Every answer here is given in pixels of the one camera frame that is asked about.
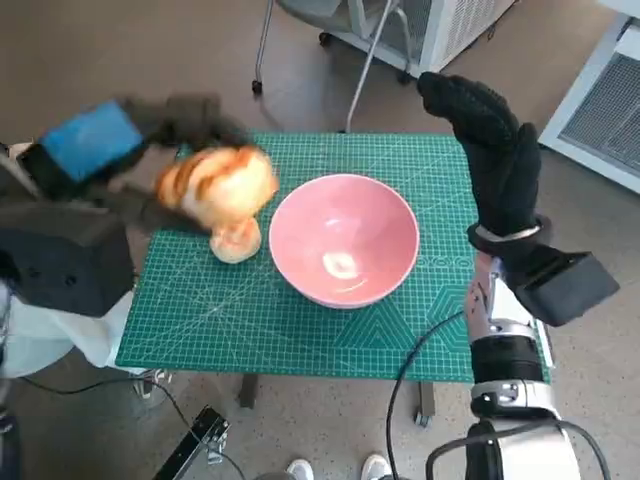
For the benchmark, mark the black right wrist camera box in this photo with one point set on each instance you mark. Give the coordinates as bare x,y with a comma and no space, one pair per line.
570,285

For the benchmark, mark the orange striped bread loaf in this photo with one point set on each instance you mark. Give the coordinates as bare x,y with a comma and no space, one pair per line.
220,185

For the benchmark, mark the person's white shoe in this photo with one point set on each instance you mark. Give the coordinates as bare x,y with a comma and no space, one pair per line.
300,470
376,467

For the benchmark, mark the pale round bread bun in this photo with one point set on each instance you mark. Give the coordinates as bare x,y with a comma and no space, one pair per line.
235,245

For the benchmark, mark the black gloved right hand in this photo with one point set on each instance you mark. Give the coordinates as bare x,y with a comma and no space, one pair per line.
505,175

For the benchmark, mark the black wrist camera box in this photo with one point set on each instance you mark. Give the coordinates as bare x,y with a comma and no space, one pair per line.
65,265
570,285

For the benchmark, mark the grey office chair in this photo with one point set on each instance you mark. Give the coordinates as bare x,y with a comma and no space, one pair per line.
260,50

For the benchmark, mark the green cutting mat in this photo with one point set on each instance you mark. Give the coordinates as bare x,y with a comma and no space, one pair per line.
250,325

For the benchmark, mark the white cabinet with fine grille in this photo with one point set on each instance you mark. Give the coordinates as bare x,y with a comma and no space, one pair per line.
460,30

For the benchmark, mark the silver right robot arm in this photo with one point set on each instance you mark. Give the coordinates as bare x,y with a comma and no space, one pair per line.
505,360

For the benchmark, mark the black left hand blue tape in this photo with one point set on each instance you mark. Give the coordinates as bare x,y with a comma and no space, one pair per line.
90,140

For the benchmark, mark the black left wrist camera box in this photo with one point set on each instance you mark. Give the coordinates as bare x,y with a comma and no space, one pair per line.
65,265

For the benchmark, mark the dark table leg with caster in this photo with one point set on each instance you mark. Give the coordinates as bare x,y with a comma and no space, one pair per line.
424,400

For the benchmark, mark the pink bowl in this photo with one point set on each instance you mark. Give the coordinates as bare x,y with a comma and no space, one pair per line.
345,240

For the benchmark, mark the white cabinet with mesh panel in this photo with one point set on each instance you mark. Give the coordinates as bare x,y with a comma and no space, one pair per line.
600,115

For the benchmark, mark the black metal stand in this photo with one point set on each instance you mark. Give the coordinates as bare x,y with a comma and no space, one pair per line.
200,435

